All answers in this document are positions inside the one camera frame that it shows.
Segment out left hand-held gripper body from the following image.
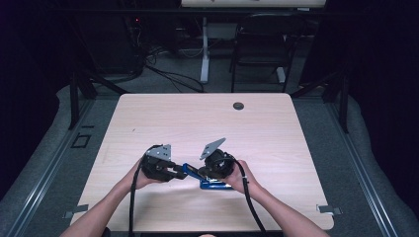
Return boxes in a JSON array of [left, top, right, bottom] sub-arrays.
[[141, 143, 178, 183]]

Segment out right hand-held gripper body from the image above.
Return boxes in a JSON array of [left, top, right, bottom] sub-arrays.
[[199, 137, 236, 181]]

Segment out blue hinged case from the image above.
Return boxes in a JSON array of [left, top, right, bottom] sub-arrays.
[[182, 162, 233, 192]]

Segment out person's left hand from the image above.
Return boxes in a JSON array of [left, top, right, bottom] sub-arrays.
[[126, 159, 162, 192]]

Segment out person's right hand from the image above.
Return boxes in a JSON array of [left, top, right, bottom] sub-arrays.
[[222, 160, 262, 196]]

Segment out black metal stand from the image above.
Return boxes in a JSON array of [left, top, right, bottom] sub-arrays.
[[290, 70, 350, 134], [67, 63, 129, 130]]

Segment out white desk leg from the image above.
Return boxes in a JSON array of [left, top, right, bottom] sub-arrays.
[[200, 16, 210, 85]]

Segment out black folding chair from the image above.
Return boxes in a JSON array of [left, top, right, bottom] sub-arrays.
[[229, 13, 308, 94]]

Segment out dark computer tower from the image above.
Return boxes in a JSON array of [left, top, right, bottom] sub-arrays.
[[93, 14, 143, 75]]

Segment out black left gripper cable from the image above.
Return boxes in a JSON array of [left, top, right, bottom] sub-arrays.
[[127, 143, 164, 237]]

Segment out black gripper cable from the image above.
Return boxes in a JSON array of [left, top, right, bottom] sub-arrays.
[[212, 153, 269, 237], [127, 143, 164, 237]]

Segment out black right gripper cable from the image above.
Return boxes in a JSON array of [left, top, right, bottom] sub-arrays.
[[212, 153, 269, 237]]

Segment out black floor cables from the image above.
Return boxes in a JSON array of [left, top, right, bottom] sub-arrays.
[[143, 45, 206, 94]]

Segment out grey metal table bracket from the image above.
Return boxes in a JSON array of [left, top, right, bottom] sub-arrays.
[[316, 203, 343, 217], [63, 203, 90, 219]]

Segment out aluminium floor rail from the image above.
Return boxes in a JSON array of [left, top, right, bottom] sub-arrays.
[[325, 98, 400, 237], [5, 98, 97, 237]]

